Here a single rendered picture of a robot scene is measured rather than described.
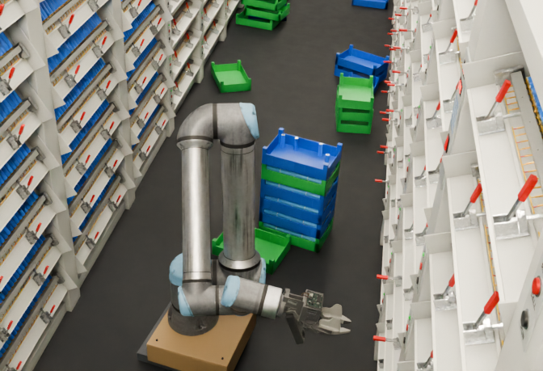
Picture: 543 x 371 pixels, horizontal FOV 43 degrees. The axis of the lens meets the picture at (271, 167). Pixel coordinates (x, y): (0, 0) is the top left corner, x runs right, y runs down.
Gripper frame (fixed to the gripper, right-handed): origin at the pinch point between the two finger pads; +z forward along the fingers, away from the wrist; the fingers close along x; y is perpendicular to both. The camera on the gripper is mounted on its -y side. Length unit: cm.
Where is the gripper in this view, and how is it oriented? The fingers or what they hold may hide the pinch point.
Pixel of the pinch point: (345, 326)
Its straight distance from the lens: 207.9
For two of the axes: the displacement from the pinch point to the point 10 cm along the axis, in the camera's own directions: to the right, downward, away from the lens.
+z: 9.7, 2.5, -0.3
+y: 1.9, -8.0, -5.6
